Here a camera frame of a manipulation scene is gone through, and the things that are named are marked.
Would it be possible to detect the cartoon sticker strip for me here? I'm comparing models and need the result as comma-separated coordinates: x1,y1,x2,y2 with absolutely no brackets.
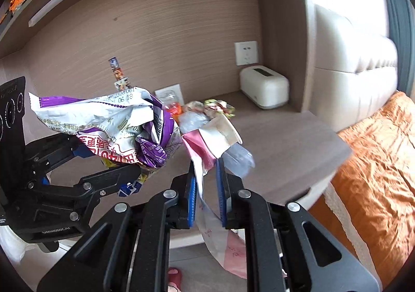
108,57,130,91

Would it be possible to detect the pink white plastic bag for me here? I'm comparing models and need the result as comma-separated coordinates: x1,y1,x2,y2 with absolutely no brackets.
182,128,247,280

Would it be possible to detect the purple white snack bag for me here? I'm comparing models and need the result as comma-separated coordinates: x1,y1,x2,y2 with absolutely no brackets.
29,86,182,169

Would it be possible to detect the orange blanket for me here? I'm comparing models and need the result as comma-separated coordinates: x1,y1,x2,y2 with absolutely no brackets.
309,91,415,289

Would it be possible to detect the yellow blue snack wrapper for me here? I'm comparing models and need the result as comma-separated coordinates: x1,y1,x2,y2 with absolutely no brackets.
102,157,153,197

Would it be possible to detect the white tissue box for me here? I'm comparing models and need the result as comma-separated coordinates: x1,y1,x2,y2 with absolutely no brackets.
239,64,290,110

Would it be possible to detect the crushed clear plastic bottle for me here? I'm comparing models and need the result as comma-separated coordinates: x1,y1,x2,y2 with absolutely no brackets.
224,144,255,178

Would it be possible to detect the white wall socket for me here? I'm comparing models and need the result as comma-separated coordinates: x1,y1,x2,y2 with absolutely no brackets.
155,84,185,107
234,40,259,66

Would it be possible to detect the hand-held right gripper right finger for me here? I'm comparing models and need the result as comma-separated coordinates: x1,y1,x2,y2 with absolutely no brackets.
216,157,381,292

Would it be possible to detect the white lace bed sheet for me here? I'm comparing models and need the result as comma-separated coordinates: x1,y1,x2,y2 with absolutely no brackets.
322,178,370,270

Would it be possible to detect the colourful candy wrapper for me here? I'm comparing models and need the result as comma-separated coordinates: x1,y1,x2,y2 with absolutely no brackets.
204,99,236,117

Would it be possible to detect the beige upholstered headboard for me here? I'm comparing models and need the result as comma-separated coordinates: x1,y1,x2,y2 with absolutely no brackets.
313,3,399,132

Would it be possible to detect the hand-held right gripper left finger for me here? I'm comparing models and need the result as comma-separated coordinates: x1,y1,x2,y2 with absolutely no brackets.
36,160,198,292

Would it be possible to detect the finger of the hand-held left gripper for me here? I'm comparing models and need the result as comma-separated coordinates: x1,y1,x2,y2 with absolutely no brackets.
24,134,98,166
49,164,141,211

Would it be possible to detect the grey curtain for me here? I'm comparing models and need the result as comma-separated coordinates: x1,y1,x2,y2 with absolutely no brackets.
378,0,415,101

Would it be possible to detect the orange label plastic bottle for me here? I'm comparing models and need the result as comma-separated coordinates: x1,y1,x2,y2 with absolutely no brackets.
159,91,184,124

